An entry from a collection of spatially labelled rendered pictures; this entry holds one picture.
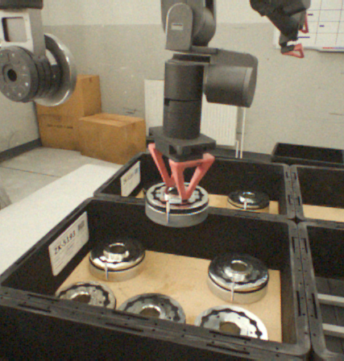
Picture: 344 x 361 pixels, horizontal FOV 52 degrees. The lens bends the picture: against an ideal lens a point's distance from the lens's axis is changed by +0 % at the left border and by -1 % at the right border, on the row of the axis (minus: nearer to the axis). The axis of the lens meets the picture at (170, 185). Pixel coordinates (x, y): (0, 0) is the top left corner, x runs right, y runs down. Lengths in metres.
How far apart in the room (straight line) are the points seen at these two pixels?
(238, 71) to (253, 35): 3.15
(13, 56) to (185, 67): 0.61
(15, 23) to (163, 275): 0.74
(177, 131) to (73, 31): 3.99
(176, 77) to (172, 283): 0.35
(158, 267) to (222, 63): 0.38
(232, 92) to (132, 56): 3.61
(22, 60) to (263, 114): 2.94
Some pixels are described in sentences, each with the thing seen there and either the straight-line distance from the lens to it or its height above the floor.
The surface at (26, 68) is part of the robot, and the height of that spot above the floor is 1.15.
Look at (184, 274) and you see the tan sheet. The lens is 0.66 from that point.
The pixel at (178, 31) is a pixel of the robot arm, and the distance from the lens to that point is 0.49.
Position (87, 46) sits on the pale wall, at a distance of 4.36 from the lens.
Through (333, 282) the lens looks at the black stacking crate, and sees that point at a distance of 0.71.
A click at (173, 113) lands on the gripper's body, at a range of 0.51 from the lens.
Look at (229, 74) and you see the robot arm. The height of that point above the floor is 1.18.
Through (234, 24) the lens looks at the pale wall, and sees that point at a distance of 3.67.
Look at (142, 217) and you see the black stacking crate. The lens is 0.69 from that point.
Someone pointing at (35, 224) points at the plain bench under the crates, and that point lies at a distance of 1.15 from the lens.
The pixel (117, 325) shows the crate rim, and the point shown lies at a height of 0.93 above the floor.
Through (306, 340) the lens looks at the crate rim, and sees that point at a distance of 0.44.
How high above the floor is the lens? 1.23
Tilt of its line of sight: 23 degrees down
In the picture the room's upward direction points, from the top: straight up
